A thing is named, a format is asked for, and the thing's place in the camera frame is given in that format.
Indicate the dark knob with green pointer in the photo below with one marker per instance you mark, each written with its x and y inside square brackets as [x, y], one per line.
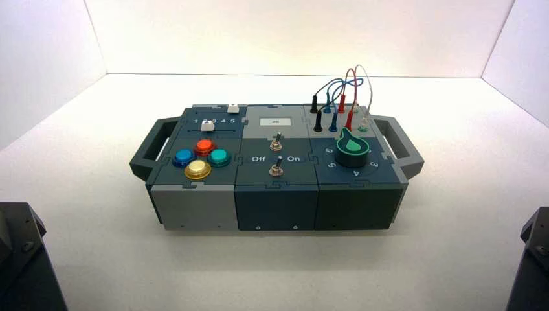
[351, 157]

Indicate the small white display screen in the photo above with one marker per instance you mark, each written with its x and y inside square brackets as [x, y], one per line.
[275, 122]

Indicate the grey and blue control box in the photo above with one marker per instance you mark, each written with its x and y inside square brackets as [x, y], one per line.
[274, 201]

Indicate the black banana plug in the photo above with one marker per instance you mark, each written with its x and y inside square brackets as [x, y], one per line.
[318, 122]
[314, 105]

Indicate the teal round push button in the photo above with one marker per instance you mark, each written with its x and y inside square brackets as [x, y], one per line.
[219, 156]

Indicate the white slider cap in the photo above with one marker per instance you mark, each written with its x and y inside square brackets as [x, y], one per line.
[233, 108]
[207, 125]

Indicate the blue banana plug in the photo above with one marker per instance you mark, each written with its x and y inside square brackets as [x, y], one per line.
[333, 123]
[327, 108]

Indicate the orange round push button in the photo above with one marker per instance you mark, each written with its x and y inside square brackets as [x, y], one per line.
[204, 146]

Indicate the yellow round push button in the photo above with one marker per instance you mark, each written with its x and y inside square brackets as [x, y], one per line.
[197, 168]

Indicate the red banana plug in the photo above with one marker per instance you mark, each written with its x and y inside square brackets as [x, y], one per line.
[349, 120]
[342, 104]

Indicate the blue round push button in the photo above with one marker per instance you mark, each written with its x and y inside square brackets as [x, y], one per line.
[183, 156]

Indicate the white banana plug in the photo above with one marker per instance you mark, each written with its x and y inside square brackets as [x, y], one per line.
[355, 108]
[363, 124]

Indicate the metal toggle switch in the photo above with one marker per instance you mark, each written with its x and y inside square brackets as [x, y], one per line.
[275, 144]
[276, 169]

